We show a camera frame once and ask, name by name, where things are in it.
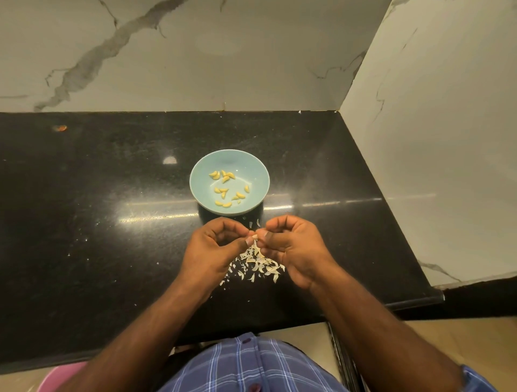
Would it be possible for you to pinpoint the person's left forearm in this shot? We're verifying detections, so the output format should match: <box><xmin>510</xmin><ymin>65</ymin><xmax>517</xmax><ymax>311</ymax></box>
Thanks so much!
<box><xmin>58</xmin><ymin>276</ymin><xmax>208</xmax><ymax>392</ymax></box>

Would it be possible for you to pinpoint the black cabinet trim strip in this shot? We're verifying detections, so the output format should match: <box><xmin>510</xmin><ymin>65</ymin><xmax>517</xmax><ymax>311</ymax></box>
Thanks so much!
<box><xmin>327</xmin><ymin>320</ymin><xmax>366</xmax><ymax>392</ymax></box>

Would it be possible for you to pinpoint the cluster of peeled garlic cloves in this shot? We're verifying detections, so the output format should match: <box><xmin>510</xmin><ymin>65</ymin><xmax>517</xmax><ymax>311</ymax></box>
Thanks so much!
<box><xmin>208</xmin><ymin>170</ymin><xmax>252</xmax><ymax>209</ymax></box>

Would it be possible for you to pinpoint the blue plaid shirt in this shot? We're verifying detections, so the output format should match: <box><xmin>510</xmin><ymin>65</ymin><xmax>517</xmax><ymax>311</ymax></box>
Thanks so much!
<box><xmin>160</xmin><ymin>332</ymin><xmax>498</xmax><ymax>392</ymax></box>

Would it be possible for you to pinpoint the person's left hand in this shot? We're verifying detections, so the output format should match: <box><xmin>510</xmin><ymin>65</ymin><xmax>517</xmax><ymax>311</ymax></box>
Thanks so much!
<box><xmin>179</xmin><ymin>217</ymin><xmax>256</xmax><ymax>296</ymax></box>

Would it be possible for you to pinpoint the pile of garlic skins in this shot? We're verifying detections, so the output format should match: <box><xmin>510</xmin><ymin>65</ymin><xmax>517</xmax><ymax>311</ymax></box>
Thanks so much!
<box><xmin>220</xmin><ymin>218</ymin><xmax>287</xmax><ymax>288</ymax></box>

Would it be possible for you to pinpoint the light blue bowl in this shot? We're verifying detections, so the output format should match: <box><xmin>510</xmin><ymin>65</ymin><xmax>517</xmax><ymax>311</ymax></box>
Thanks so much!
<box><xmin>190</xmin><ymin>149</ymin><xmax>271</xmax><ymax>218</ymax></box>

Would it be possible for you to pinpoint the pink plastic bucket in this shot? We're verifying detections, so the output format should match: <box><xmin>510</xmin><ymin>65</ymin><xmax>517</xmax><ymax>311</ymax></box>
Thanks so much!
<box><xmin>37</xmin><ymin>361</ymin><xmax>88</xmax><ymax>392</ymax></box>

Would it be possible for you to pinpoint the person's right hand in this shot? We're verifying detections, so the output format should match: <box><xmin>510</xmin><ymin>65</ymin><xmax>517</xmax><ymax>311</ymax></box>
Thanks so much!
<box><xmin>254</xmin><ymin>215</ymin><xmax>336</xmax><ymax>292</ymax></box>

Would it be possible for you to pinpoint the person's right forearm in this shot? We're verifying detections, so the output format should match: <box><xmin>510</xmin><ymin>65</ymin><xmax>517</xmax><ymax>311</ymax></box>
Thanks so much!
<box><xmin>312</xmin><ymin>270</ymin><xmax>465</xmax><ymax>392</ymax></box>

